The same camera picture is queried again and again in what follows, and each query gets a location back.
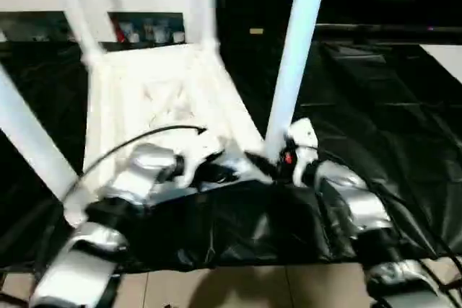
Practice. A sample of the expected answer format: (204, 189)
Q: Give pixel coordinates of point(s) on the small yellow label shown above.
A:
(256, 30)

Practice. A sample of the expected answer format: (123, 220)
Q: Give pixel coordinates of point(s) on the white plastic table top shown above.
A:
(144, 81)

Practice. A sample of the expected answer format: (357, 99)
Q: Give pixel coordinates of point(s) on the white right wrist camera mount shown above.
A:
(301, 131)

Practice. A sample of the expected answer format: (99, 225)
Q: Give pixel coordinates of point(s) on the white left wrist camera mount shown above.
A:
(195, 149)

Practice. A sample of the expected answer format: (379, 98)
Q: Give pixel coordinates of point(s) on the small red box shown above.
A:
(120, 34)

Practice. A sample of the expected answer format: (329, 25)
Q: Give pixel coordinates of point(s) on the black glossy mat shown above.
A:
(379, 124)

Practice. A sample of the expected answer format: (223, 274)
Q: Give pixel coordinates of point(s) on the black floor rod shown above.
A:
(453, 285)

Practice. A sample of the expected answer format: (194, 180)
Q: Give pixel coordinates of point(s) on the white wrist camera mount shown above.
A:
(195, 149)
(301, 131)

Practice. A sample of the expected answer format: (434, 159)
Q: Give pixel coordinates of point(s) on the flat white board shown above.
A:
(447, 59)

